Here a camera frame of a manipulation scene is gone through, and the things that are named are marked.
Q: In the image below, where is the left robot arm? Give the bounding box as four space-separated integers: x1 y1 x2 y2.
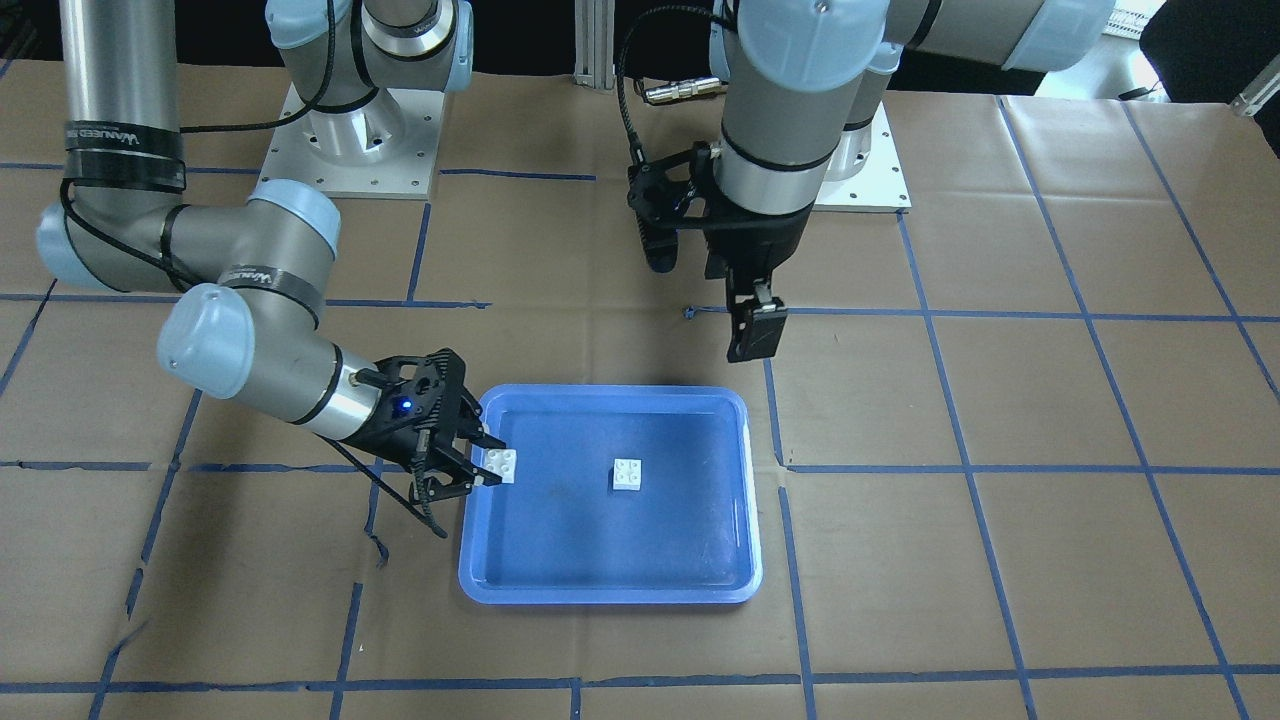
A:
695 1 1114 363

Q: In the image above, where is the white block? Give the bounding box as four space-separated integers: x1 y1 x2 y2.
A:
611 457 643 492
483 448 518 486

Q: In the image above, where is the blue plastic tray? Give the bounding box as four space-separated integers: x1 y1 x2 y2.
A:
457 384 764 605

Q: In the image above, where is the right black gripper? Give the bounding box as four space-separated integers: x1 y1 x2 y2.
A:
346 348 507 506

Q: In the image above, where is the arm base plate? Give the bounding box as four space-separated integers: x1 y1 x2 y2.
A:
814 105 913 214
259 88 449 201

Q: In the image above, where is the aluminium frame post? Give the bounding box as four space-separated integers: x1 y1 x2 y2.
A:
571 0 617 92

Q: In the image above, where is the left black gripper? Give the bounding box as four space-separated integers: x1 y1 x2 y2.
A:
703 195 814 363

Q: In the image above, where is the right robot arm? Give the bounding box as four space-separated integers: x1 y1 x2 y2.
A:
35 1 515 509

